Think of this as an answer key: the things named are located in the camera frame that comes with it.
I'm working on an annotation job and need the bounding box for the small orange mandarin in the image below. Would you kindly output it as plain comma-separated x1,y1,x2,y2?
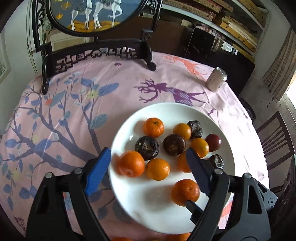
173,123,192,141

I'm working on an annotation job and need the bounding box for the large dark water chestnut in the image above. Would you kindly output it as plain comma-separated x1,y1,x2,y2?
134,136,159,161

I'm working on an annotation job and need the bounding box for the large orange mandarin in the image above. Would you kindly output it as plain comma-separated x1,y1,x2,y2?
166,232,191,241
171,179,200,206

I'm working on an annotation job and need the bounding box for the orange mandarin on plate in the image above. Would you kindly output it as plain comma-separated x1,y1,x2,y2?
191,138,209,158

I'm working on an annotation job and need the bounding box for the dark red passion fruit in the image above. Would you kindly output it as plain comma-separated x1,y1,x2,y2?
205,133,222,152

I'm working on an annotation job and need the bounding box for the white oval plate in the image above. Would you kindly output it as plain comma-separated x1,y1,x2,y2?
109,102,235,235

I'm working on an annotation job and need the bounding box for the dark wooden chair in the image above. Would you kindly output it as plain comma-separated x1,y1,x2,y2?
256,111,295,171

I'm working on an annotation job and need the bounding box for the yellowish orange fruit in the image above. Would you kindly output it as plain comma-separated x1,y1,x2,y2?
111,237,132,241

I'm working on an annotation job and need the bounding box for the pink printed tablecloth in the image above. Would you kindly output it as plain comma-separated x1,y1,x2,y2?
1,53,269,235

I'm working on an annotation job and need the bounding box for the white drink can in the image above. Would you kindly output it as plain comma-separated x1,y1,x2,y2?
206,67,228,92

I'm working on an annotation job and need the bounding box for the wooden bookshelf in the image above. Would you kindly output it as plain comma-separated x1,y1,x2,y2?
162,0,270,62

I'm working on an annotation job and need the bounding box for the black carved screen stand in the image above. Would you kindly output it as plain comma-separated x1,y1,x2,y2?
31,1,163,95

